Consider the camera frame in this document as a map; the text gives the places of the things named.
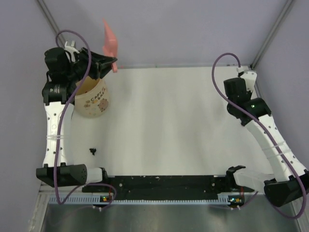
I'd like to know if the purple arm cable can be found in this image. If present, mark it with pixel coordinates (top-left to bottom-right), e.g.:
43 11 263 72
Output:
54 29 117 205
211 52 306 219

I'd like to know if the pink dustpan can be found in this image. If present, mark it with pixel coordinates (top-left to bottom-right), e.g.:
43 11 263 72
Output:
102 19 118 58

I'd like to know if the black paper scrap left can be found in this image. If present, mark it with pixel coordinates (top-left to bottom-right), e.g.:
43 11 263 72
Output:
89 148 97 156

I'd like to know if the left aluminium frame post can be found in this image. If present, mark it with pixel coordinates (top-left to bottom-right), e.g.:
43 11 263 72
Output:
35 0 72 48

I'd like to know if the aluminium frame post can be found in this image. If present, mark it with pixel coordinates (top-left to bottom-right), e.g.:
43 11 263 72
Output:
250 0 298 71
35 0 72 48

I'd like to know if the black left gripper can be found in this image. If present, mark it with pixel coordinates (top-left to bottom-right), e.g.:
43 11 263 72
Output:
65 47 116 83

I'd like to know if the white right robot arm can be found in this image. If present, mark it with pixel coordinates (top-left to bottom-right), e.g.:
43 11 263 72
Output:
224 77 309 207

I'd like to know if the right aluminium frame post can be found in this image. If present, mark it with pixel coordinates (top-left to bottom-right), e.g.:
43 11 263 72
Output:
250 0 298 71

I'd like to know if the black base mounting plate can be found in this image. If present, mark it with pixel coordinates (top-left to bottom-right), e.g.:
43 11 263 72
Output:
81 165 244 201

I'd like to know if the beige capybara bucket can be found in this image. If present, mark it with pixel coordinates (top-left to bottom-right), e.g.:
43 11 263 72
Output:
74 76 110 118

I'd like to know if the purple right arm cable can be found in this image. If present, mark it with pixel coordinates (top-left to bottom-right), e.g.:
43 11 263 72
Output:
211 52 306 219

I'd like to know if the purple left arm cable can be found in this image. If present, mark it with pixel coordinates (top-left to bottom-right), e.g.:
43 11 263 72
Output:
54 29 117 205

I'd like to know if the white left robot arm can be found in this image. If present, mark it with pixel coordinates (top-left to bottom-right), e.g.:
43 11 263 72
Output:
36 47 117 192

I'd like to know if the grey slotted cable duct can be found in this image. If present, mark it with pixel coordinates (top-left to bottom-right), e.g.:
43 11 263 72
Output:
48 194 244 205

